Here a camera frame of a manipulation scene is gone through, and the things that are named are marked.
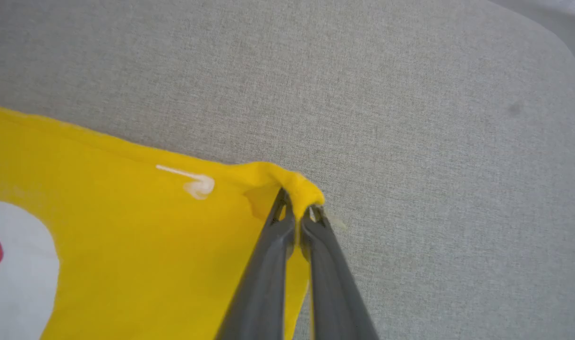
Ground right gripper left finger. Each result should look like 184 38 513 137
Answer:
214 187 298 340

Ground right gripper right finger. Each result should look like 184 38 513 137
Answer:
300 204 381 340

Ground yellow t-shirt with white print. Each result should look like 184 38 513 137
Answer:
0 106 325 340

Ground grey fabric table cover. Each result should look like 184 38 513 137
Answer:
0 0 575 340

